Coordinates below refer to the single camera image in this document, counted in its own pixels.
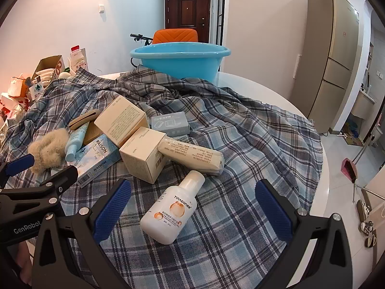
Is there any white lotion bottle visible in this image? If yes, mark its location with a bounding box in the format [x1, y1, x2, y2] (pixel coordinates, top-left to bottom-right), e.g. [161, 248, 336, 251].
[140, 170, 206, 245]

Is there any tan rounded case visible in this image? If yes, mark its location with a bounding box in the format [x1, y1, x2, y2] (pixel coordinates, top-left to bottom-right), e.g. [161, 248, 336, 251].
[83, 123, 104, 146]

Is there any grey flat box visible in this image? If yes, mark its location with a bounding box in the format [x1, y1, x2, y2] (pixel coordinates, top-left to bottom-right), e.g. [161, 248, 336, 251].
[149, 111, 191, 138]

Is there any wooden brush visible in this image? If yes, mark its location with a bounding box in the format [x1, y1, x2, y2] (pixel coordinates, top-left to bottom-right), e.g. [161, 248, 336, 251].
[69, 109, 101, 131]

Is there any pink dustpan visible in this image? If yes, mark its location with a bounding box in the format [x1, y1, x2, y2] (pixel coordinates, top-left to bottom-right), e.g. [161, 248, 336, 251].
[341, 158, 358, 184]

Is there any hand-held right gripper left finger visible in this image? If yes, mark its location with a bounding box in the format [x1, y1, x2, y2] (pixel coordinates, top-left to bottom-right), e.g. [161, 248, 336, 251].
[32, 178, 133, 289]

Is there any open cardboard box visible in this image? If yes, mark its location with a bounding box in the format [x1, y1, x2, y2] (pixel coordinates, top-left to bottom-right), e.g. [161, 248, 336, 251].
[32, 55, 64, 82]

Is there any blue plastic basin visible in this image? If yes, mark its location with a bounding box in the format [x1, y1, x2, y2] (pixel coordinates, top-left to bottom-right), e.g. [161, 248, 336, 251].
[130, 43, 232, 85]

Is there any light blue small bottle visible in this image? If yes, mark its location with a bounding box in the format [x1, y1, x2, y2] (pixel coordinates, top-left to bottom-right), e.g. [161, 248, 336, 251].
[64, 124, 91, 162]

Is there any brown wooden door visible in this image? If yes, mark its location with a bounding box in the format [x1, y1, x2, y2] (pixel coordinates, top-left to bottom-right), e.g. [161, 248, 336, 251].
[164, 0, 211, 43]

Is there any blue plaid cloth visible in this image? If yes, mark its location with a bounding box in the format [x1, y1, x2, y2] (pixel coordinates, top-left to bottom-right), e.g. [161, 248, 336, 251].
[0, 66, 324, 289]

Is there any light blue printed box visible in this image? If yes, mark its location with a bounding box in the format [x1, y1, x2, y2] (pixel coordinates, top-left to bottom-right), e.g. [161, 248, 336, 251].
[72, 134, 121, 187]

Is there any beige refrigerator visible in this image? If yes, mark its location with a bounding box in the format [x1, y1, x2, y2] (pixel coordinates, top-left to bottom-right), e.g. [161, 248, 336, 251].
[301, 0, 360, 134]

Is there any metal broom pole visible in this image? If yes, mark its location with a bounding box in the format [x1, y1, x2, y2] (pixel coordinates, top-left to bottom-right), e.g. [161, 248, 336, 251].
[350, 182, 385, 202]

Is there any white wall panel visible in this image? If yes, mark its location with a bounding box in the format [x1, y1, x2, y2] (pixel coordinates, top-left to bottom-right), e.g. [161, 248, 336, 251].
[293, 54, 302, 80]

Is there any person's left forearm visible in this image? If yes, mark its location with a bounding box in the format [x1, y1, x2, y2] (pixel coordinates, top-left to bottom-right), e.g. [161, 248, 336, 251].
[18, 241, 34, 279]

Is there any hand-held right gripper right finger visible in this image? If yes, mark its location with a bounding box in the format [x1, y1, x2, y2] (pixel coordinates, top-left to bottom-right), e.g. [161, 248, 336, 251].
[254, 179, 353, 289]

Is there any orange chair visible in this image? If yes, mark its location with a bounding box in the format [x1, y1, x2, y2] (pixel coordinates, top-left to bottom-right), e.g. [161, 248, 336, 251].
[153, 28, 199, 45]

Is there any black scooter handlebar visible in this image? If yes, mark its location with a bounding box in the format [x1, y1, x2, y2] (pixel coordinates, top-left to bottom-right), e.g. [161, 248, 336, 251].
[130, 33, 153, 46]

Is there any black framed glass door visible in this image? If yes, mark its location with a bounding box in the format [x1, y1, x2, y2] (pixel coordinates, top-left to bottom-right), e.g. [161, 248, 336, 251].
[216, 0, 226, 46]

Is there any beige cream tube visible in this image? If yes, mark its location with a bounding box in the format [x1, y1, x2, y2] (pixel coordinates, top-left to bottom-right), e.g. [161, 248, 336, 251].
[158, 136, 225, 176]

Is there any white washbasin cabinet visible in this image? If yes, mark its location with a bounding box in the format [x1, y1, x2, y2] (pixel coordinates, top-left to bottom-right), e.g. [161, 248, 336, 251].
[350, 89, 376, 121]

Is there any small beige carton box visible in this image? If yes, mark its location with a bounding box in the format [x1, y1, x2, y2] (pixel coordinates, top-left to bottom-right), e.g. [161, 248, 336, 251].
[119, 126, 167, 185]

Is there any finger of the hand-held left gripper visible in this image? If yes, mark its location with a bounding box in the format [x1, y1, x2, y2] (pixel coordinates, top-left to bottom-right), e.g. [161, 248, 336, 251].
[0, 153, 35, 187]
[0, 165, 79, 217]

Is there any beige fluffy hair claw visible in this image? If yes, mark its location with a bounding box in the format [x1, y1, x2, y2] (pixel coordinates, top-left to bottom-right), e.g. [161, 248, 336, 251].
[28, 128, 69, 174]

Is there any pile of assorted packages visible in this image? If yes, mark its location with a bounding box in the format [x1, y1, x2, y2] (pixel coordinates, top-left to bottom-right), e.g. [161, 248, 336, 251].
[0, 74, 39, 127]

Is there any large beige carton box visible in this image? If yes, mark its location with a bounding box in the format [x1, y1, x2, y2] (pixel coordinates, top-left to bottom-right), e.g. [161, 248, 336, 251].
[94, 96, 148, 145]

